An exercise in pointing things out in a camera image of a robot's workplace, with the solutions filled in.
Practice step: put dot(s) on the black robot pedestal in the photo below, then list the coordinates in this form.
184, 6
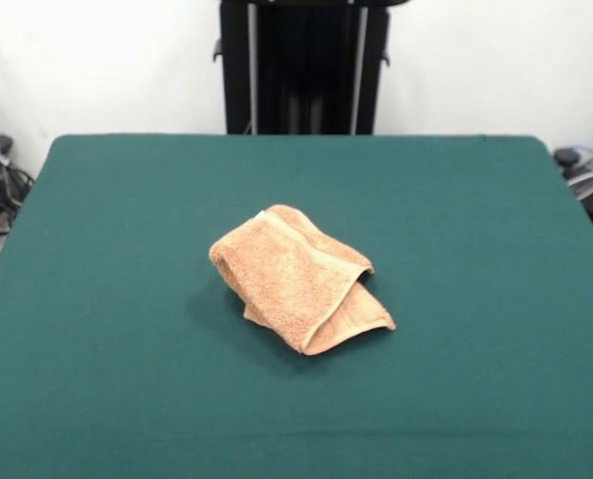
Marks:
301, 75

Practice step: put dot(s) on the tan terry towel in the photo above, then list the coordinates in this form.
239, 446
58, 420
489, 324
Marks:
286, 279

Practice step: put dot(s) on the dark green table cloth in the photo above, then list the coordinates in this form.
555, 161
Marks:
127, 349

